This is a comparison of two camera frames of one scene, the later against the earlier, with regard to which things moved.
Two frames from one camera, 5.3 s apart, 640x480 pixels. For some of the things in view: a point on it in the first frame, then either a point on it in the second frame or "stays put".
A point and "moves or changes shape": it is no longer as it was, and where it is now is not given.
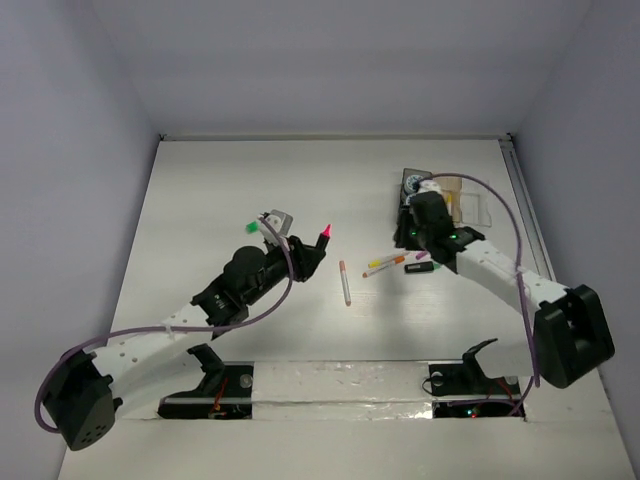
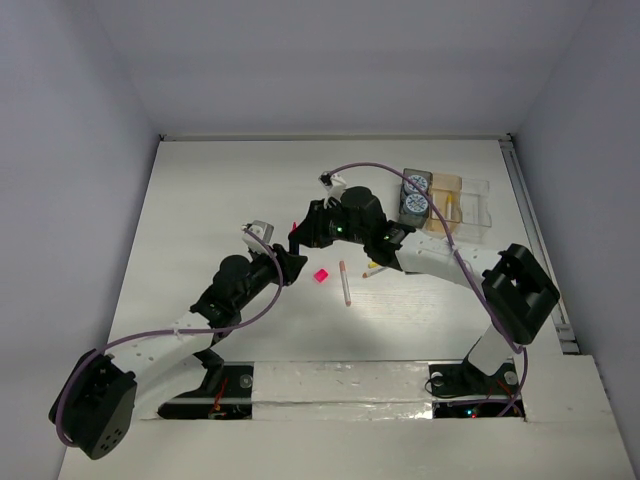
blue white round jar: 411,183 stays put
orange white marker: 396,260 stays put
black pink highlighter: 323,238 moves or changes shape
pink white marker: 345,282 stays put
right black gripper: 402,236 -> 312,228
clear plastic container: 474,203 stays put
